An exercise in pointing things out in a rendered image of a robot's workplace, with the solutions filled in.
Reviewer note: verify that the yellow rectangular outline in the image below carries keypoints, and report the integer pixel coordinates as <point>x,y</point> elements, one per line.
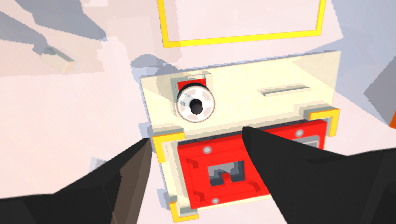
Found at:
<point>168,44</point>

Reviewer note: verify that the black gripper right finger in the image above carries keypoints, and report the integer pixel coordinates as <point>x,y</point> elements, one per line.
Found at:
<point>310,185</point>

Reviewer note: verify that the silver wheel with black tyre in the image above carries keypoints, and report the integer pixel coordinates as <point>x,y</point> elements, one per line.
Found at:
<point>195,91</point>

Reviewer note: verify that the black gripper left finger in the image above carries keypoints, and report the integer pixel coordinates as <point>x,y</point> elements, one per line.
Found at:
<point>110,194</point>

